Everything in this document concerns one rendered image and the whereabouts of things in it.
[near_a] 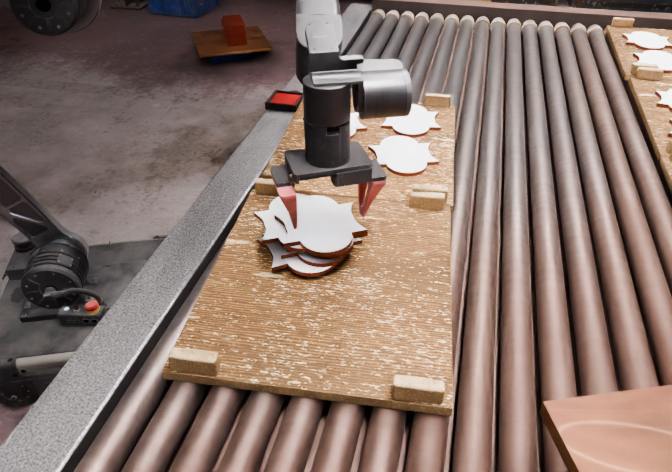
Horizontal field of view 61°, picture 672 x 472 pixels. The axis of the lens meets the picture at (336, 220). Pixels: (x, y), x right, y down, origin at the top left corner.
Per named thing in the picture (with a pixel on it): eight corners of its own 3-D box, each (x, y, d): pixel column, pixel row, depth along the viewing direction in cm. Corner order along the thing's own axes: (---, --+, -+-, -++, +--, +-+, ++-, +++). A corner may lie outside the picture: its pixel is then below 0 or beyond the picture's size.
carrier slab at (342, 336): (163, 379, 70) (160, 371, 70) (252, 196, 103) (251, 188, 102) (451, 417, 66) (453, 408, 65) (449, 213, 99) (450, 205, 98)
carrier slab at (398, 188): (256, 193, 104) (255, 186, 103) (305, 100, 136) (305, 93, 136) (452, 213, 99) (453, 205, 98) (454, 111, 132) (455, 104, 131)
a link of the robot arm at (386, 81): (302, 71, 77) (303, 20, 70) (385, 66, 79) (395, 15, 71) (314, 142, 71) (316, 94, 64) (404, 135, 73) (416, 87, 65)
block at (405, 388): (391, 400, 66) (392, 385, 64) (392, 387, 68) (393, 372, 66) (442, 407, 65) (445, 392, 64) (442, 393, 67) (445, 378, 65)
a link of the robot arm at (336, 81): (299, 64, 69) (305, 82, 64) (355, 60, 70) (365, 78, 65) (301, 117, 73) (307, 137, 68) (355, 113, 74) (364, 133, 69)
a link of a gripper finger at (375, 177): (385, 225, 78) (388, 166, 73) (334, 234, 77) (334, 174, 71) (369, 199, 84) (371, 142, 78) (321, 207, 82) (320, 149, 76)
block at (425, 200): (408, 208, 97) (409, 195, 96) (408, 202, 99) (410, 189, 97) (444, 211, 97) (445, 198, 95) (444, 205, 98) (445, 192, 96)
